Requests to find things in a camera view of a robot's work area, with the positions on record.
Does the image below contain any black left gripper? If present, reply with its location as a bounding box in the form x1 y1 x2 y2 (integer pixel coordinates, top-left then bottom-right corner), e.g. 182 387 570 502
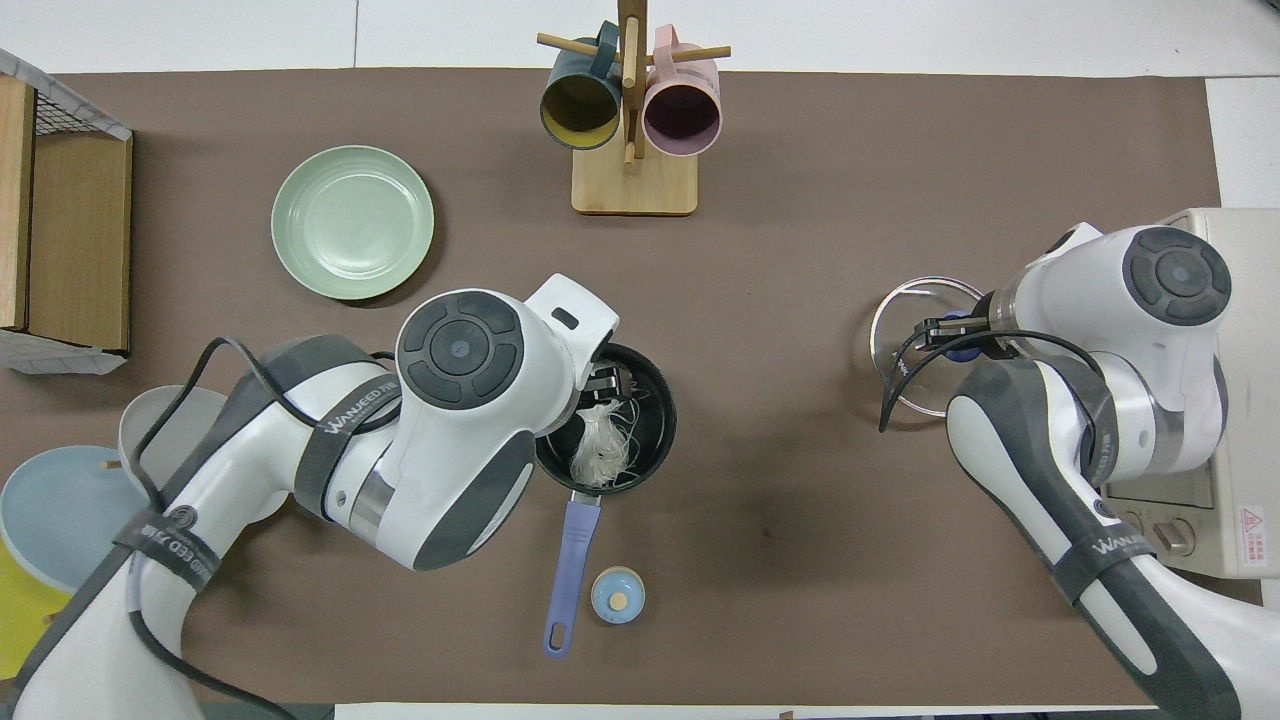
583 362 647 403

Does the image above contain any grey plate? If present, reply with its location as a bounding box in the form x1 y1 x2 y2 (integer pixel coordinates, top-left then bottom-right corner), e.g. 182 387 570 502
118 385 233 476

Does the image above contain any white toaster oven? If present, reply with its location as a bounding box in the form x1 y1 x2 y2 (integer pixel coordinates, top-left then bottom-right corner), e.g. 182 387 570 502
1100 207 1280 579

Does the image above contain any wooden shelf wire basket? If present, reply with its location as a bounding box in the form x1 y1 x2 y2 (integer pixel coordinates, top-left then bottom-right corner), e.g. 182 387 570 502
0 48 134 356

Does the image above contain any green plate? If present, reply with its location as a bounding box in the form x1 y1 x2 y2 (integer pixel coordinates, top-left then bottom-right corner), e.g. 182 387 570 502
271 145 436 301

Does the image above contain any dark teal mug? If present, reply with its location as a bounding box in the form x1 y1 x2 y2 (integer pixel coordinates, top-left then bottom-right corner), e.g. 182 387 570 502
540 22 623 151

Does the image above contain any brown table mat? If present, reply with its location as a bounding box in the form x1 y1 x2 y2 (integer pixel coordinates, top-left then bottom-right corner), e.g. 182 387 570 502
0 68 1263 706

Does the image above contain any pink mug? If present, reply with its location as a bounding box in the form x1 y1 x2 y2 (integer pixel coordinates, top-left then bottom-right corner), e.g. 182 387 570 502
642 25 723 158

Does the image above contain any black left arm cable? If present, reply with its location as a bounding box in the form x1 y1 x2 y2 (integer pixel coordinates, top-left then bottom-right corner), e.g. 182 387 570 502
128 337 401 720

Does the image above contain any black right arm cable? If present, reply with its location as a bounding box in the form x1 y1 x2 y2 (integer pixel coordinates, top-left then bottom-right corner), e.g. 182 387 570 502
878 328 1106 436

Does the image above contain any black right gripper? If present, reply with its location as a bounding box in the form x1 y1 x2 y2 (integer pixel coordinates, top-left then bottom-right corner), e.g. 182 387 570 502
920 293 1013 359

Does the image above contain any grey patterned cloth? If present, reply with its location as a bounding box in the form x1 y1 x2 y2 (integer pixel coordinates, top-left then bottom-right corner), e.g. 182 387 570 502
0 328 129 376

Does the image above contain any yellow plate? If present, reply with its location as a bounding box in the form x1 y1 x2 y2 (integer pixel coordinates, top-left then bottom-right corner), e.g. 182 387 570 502
0 545 71 681

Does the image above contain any dark blue saucepan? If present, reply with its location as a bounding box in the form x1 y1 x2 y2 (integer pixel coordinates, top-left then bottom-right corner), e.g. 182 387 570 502
533 342 678 659

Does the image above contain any wooden mug tree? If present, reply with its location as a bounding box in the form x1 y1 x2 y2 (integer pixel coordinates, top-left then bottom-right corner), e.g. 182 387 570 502
537 0 732 216

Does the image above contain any light blue plate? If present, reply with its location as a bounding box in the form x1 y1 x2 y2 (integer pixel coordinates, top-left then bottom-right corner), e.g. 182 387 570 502
0 445 151 593

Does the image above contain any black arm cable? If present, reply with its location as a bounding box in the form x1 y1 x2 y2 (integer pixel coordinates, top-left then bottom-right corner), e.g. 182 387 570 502
128 337 401 720
878 328 1106 436

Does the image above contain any glass lid blue knob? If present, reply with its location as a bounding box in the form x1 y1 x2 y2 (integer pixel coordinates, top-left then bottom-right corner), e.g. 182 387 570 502
869 277 1001 418

